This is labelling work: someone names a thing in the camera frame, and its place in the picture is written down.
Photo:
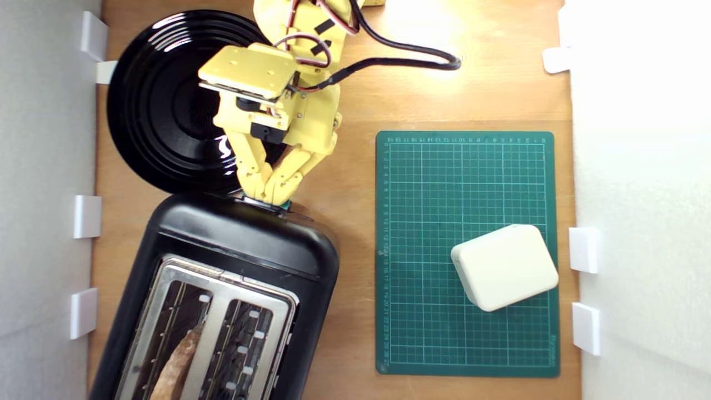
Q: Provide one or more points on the yellow wrist camera housing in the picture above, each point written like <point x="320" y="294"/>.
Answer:
<point x="250" y="69"/>

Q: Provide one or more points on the black round plate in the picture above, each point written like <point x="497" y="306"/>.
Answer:
<point x="161" y="111"/>

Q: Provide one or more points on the green toaster lever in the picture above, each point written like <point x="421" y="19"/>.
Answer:
<point x="286" y="206"/>

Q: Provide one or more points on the brown bread slice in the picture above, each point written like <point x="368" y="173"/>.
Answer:
<point x="178" y="364"/>

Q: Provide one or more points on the white wall clip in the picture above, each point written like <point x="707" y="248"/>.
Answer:
<point x="87" y="216"/>
<point x="105" y="72"/>
<point x="586" y="329"/>
<point x="556" y="59"/>
<point x="83" y="314"/>
<point x="93" y="36"/>
<point x="584" y="250"/>

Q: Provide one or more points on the green cutting mat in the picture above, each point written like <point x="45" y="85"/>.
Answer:
<point x="433" y="211"/>

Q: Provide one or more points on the white rounded block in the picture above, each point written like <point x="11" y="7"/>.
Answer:
<point x="505" y="266"/>

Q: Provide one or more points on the black two-slot toaster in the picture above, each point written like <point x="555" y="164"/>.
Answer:
<point x="239" y="239"/>

